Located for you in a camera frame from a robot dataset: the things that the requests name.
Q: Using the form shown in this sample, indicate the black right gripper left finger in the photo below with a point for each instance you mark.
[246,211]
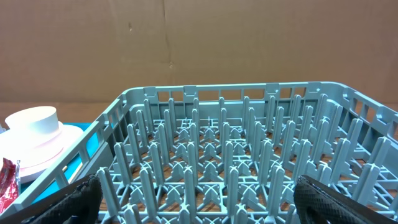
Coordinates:
[79,202]

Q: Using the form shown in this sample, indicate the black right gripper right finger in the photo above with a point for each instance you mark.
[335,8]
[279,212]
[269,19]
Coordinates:
[317,203]

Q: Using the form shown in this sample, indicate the red sauce packet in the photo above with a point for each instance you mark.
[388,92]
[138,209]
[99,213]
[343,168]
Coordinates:
[10,183]

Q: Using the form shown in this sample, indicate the grey dishwasher rack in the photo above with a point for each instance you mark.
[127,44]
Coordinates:
[233,153]

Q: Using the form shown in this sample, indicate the teal plastic tray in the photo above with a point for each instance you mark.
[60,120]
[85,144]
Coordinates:
[66,168]

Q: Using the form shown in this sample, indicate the pink plate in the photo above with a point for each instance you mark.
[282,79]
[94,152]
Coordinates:
[34,160]

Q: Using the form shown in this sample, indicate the white cup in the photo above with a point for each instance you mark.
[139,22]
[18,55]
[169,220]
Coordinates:
[39,121]

